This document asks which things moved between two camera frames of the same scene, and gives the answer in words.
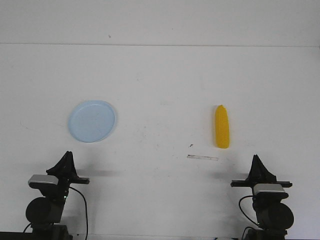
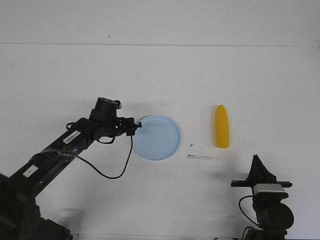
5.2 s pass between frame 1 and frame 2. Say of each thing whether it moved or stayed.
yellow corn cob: stayed
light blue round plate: moved
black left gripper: moved
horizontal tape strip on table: stayed
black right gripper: stayed
